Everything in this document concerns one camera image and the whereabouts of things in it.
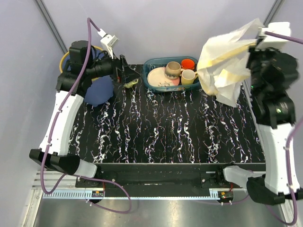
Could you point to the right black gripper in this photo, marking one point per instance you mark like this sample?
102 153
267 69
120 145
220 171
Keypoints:
252 51

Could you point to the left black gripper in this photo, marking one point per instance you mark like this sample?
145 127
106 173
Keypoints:
121 72

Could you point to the blue trash bin yellow rim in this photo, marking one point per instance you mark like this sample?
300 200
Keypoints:
101 89

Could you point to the cream translucent trash bag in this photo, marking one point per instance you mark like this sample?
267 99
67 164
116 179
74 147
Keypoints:
221 67

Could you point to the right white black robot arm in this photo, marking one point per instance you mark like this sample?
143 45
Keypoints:
272 73

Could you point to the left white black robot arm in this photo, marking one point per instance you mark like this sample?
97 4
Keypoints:
71 88

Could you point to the yellow green ceramic mug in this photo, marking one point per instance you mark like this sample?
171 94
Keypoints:
132 83

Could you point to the cream pink floral plate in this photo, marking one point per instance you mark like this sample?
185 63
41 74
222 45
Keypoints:
157 78

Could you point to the teal plastic basket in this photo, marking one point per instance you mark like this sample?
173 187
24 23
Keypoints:
162 62

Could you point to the beige brown ceramic mug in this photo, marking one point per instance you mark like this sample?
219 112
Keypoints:
173 70

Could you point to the pale yellow mug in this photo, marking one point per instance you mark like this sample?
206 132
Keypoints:
188 77

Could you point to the orange cup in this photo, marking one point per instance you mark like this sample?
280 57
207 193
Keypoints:
187 64

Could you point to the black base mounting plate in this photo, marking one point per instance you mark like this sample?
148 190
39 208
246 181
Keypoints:
164 174

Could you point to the left connector box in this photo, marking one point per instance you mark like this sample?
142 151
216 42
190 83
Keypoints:
97 194

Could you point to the connector box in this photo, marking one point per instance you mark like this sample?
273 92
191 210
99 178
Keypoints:
226 196
97 194

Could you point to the right connector box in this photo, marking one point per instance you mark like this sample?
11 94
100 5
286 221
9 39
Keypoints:
226 196

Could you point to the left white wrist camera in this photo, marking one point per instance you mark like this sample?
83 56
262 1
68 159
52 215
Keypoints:
107 42

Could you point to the aluminium frame rail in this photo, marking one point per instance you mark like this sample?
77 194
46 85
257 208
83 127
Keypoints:
50 179

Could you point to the perforated cable duct strip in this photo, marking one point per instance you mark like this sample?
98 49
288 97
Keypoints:
86 195

